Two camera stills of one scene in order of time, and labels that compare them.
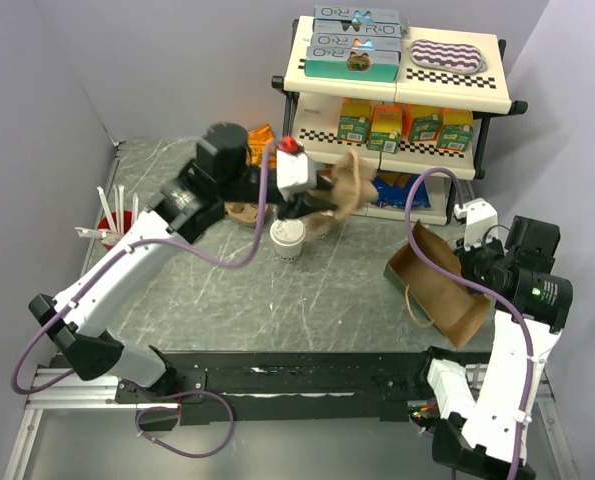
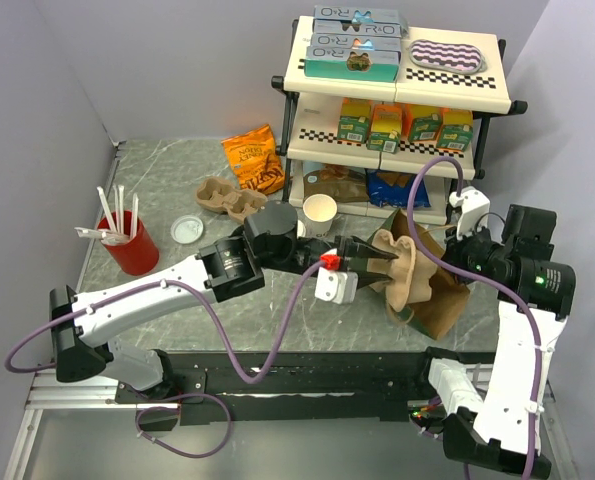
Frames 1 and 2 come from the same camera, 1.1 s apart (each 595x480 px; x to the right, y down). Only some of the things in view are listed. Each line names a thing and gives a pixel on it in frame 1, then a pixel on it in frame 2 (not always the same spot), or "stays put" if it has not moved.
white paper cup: (317, 225) stays put
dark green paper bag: (391, 274) to (405, 314)
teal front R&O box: (352, 63) stays put
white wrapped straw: (107, 213) stays put
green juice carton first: (354, 120) stays put
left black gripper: (309, 204) to (357, 248)
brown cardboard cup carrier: (353, 187) to (409, 274)
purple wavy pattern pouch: (447, 56) stays put
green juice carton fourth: (456, 131) stays put
